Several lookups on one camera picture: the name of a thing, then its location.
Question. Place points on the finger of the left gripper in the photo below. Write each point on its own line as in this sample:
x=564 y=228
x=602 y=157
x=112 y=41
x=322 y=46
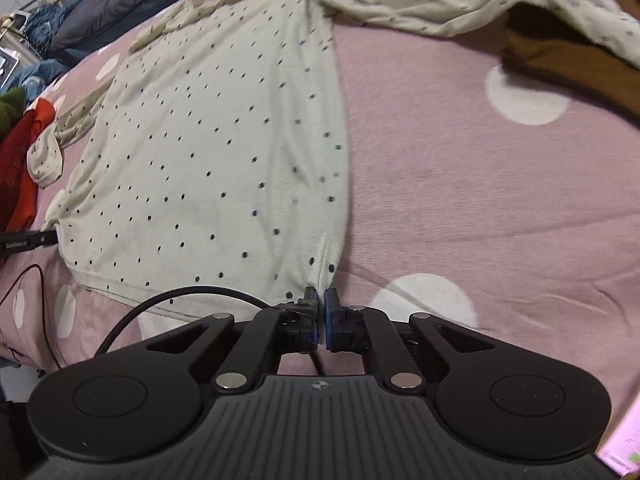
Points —
x=16 y=242

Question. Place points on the pink polka dot bedsheet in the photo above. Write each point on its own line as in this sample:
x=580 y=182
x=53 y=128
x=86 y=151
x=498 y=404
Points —
x=48 y=320

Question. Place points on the green folded garment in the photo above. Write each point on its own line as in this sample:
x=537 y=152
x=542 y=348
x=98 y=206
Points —
x=12 y=106

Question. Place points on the brown garment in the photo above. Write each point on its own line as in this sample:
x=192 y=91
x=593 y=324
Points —
x=540 y=45

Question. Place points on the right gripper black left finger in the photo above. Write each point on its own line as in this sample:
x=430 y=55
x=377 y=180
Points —
x=136 y=401

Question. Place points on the cream dotted shirt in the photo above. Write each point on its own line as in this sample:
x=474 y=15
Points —
x=272 y=145

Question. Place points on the blue crumpled cloth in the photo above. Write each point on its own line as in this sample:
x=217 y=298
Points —
x=31 y=47

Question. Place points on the red folded garment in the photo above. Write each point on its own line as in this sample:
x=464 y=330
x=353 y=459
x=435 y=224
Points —
x=18 y=190

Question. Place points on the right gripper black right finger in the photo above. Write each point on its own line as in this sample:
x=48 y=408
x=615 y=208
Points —
x=501 y=399

